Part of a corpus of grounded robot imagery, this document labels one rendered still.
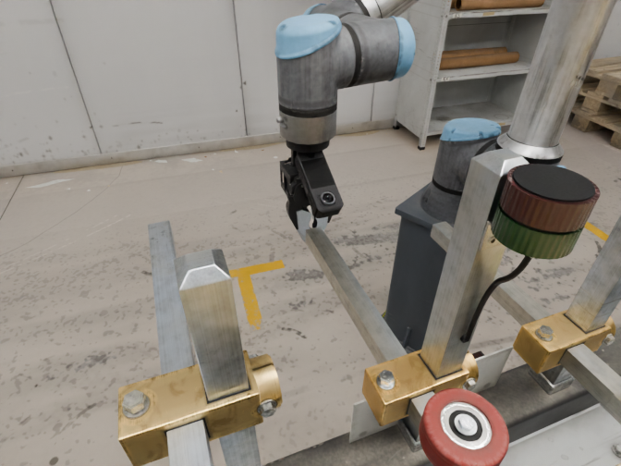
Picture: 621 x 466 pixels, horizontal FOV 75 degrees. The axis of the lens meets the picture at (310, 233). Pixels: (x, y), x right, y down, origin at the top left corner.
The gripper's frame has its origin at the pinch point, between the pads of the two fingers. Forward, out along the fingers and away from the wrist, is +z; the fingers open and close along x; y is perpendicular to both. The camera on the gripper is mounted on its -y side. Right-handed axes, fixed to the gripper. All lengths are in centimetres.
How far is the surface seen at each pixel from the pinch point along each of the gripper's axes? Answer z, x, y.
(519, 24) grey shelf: 9, -243, 201
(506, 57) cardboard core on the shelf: 26, -221, 183
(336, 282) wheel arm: -3.0, 1.5, -14.7
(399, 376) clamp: -4.4, 1.7, -33.2
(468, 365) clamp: -4.0, -7.1, -34.6
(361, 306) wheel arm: -3.4, 0.4, -20.9
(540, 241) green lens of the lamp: -28.7, -2.0, -40.2
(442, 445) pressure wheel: -8.1, 3.4, -42.9
